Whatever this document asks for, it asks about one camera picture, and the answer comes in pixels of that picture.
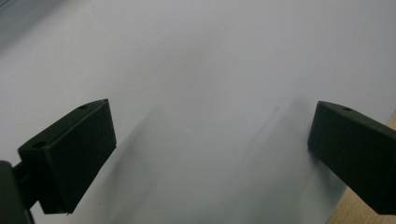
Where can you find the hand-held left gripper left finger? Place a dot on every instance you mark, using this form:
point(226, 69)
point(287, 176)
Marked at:
point(71, 155)

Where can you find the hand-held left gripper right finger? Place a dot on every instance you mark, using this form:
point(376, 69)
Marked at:
point(358, 155)

